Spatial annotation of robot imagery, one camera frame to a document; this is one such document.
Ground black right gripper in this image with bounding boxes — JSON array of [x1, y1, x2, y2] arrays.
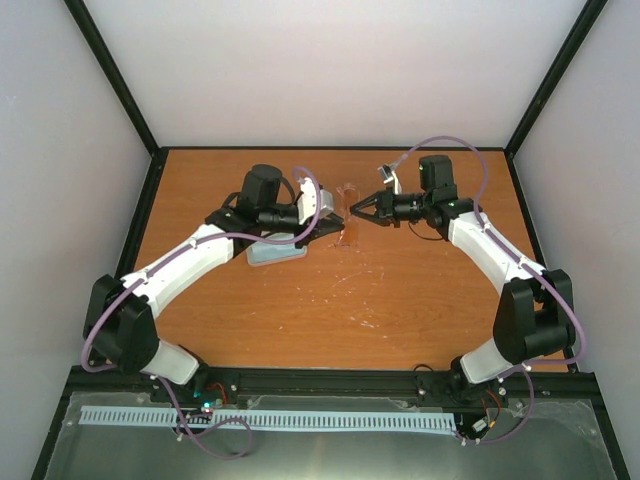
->
[[350, 186, 431, 229]]

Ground clear orange-lens sunglasses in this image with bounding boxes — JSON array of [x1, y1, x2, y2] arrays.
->
[[336, 183, 360, 249]]

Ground light blue cleaning cloth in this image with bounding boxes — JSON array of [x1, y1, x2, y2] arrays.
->
[[252, 244, 301, 265]]

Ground pink glasses case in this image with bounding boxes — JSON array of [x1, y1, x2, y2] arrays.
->
[[245, 239, 308, 269]]

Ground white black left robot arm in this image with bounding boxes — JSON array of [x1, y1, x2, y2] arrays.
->
[[80, 164, 344, 403]]

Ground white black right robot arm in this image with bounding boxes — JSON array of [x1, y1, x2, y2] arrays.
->
[[350, 155, 577, 399]]

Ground clear acrylic front plate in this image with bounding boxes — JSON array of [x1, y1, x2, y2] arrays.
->
[[45, 393, 615, 479]]

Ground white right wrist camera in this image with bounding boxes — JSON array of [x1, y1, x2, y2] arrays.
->
[[377, 164, 402, 195]]

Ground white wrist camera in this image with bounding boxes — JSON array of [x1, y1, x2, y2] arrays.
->
[[377, 164, 402, 195], [295, 177, 334, 225]]

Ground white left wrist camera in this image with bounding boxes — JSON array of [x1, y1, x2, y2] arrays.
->
[[295, 177, 334, 225]]

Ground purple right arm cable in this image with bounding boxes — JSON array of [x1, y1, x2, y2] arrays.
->
[[394, 134, 587, 445]]

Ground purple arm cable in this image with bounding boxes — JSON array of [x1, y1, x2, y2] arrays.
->
[[79, 165, 321, 459], [394, 134, 587, 445]]

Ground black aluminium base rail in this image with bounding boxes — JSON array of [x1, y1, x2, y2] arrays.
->
[[67, 364, 599, 407]]

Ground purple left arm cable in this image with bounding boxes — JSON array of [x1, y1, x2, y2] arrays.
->
[[79, 165, 321, 459]]

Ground light blue slotted cable duct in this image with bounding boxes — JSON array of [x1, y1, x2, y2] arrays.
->
[[78, 406, 456, 435]]

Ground black enclosure frame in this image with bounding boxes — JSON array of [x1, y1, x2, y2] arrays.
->
[[29, 0, 632, 480]]

